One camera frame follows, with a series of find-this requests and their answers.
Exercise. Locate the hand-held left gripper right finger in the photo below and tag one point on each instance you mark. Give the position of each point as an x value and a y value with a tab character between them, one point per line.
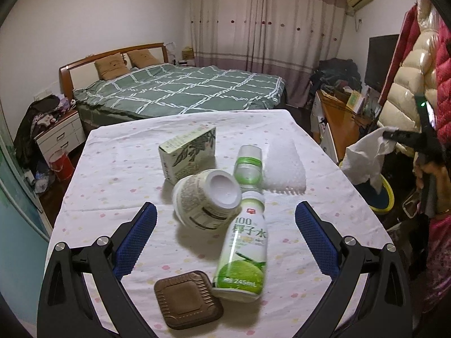
317	243

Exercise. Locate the wardrobe sliding door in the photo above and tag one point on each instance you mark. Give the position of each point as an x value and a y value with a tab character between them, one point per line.
14	197

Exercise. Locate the white paper cup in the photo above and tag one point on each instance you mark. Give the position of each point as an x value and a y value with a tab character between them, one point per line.
197	204

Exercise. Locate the wooden bed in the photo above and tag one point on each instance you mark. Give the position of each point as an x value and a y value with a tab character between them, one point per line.
81	74

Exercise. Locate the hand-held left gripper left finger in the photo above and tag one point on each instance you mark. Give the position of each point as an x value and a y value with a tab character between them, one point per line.
135	239

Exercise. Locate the person's right hand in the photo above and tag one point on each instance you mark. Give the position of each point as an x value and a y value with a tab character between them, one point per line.
441	186

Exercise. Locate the dark clothes heap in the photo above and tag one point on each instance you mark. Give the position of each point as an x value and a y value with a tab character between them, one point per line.
28	126

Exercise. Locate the wooden cabinet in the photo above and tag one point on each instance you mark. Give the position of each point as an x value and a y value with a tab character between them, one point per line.
338	126

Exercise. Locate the clear plastic bag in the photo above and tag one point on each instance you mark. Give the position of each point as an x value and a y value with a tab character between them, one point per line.
44	181

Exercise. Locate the small cardboard box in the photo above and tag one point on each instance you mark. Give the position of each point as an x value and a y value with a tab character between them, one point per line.
187	53

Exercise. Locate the green plaid duvet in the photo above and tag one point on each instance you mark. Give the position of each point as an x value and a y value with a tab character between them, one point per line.
183	88

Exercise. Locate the green white paper box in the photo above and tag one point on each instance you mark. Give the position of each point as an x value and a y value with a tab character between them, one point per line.
355	102

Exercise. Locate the white tissue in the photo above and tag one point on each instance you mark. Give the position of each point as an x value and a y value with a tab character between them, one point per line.
363	158

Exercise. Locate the purple patterned pouch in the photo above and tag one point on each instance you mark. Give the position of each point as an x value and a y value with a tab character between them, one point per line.
64	105

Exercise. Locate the brown pillow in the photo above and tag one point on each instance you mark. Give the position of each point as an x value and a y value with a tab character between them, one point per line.
111	66
142	59

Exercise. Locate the pile of clothes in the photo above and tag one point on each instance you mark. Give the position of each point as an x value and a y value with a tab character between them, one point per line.
334	75

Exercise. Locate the leaf print carton box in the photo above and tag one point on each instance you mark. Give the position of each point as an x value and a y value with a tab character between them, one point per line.
186	155

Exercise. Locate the white nightstand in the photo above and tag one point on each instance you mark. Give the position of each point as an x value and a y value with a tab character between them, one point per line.
60	135

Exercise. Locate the red dotted quilted jacket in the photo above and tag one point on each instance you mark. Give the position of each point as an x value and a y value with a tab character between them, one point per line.
444	77

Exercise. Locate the black television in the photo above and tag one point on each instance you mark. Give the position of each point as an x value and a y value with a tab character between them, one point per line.
382	60

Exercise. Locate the green coconut water bottle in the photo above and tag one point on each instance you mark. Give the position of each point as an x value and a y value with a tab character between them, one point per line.
243	253

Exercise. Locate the pink and white curtain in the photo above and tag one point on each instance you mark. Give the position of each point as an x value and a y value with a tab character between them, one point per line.
260	24

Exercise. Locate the small clear green-label bottle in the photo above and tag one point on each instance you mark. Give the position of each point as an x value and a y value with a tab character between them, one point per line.
248	169

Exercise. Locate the white foam net sheet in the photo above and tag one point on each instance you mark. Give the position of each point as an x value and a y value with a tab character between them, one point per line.
283	169

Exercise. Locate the cream puffer jacket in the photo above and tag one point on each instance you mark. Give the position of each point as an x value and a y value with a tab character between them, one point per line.
401	88

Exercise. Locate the white dotted tablecloth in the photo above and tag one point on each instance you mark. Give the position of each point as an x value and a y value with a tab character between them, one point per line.
141	169

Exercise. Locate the red bucket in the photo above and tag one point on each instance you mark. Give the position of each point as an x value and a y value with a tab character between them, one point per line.
62	169

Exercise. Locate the dark bin with yellow rim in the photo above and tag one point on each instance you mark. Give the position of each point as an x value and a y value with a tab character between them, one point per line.
382	200

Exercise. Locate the brown plastic tray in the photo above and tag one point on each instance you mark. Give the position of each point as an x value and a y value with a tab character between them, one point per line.
183	299

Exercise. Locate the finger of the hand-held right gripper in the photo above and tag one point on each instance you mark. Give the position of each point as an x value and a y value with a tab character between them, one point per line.
405	137

